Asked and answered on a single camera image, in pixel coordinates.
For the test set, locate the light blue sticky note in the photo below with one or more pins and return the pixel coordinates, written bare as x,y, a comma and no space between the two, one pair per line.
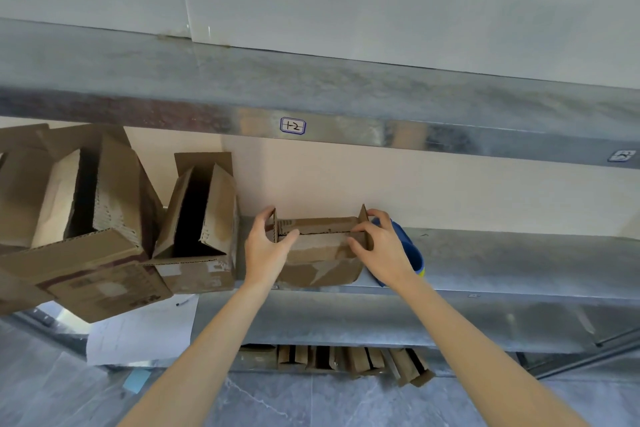
136,380

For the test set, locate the small brown cardboard box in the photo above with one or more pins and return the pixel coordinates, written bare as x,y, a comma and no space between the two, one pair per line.
320,251

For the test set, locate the white paper sheet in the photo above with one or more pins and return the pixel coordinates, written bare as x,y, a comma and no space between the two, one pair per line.
145,331

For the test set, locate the person's left hand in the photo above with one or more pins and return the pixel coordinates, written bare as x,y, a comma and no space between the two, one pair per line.
260,256

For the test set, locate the medium open cardboard box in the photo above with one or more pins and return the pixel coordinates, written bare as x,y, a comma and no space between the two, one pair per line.
220,241

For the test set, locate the person's right forearm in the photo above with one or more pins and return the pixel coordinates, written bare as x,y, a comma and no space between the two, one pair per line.
465,351

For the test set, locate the person's right thumb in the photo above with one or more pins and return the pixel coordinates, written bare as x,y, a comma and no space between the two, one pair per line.
358,249

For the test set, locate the person's left thumb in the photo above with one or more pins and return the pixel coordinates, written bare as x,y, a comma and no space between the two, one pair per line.
289,241

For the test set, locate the person's right hand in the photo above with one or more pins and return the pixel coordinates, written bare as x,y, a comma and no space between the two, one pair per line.
387,256

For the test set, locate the galvanized metal shelf rack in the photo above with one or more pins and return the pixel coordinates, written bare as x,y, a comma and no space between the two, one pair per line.
475,261

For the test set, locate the large open cardboard box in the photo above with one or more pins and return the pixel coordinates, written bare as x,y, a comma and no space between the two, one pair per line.
115,221

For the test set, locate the blue plastic bucket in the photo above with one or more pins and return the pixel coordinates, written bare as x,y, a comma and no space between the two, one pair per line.
407,246

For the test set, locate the person's left forearm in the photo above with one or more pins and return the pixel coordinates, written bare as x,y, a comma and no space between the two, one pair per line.
210,351

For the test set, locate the white blue-edged label sticker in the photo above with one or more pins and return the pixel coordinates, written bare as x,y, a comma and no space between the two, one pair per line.
293,125
621,156

